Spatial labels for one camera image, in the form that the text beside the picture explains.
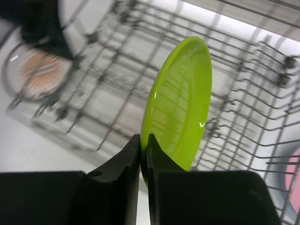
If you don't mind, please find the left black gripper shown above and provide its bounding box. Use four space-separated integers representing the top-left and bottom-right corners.
0 0 73 60

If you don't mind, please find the white plate floral pattern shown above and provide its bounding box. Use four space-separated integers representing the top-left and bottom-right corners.
20 51 69 100

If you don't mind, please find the pink plate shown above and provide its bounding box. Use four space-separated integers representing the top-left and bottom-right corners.
285 149 300 208

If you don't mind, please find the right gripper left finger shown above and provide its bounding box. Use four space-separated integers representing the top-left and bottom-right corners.
0 135 140 225

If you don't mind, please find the green plate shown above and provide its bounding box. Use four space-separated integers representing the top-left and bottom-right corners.
140 36 212 183

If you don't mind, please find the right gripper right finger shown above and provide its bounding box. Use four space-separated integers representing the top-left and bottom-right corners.
146 134 280 225

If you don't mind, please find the grey wire dish rack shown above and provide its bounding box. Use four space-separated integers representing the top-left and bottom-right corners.
5 0 300 225

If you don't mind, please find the white plate teal rim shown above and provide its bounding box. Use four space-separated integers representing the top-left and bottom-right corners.
1 42 71 101

